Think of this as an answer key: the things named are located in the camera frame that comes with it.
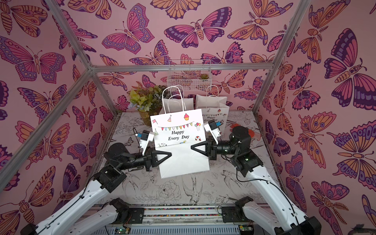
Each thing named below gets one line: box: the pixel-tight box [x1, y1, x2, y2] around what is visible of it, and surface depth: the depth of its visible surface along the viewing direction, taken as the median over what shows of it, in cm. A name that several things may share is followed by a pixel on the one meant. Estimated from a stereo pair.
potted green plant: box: [127, 85, 171, 127], surface depth 104 cm
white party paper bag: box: [149, 85, 211, 179], surface depth 59 cm
